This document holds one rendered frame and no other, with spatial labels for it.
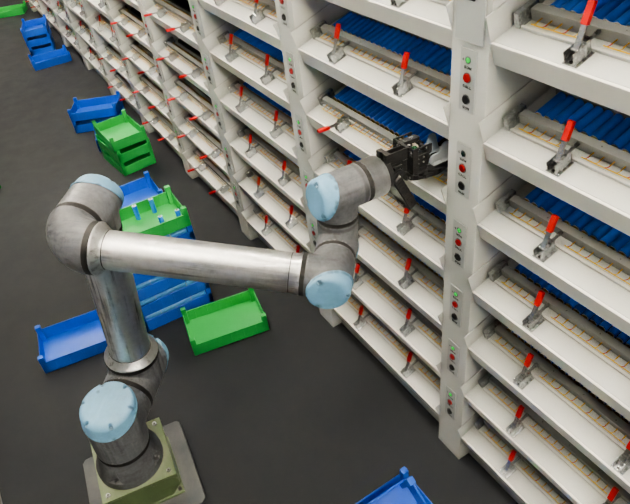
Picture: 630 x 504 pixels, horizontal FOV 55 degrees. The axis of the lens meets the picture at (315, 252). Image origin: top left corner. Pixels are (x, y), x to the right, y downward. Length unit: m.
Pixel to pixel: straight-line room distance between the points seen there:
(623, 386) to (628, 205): 0.39
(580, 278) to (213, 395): 1.41
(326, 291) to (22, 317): 1.88
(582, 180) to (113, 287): 1.08
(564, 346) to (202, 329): 1.50
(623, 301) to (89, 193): 1.09
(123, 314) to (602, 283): 1.12
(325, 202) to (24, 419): 1.57
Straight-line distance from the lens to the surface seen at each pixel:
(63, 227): 1.35
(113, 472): 1.87
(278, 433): 2.09
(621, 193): 1.10
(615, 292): 1.20
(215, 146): 2.93
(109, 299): 1.60
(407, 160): 1.35
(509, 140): 1.22
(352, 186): 1.25
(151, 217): 2.42
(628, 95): 0.99
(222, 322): 2.46
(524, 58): 1.10
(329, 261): 1.22
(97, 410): 1.74
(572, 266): 1.24
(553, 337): 1.37
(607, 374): 1.33
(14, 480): 2.31
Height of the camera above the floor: 1.70
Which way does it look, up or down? 39 degrees down
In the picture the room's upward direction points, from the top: 8 degrees counter-clockwise
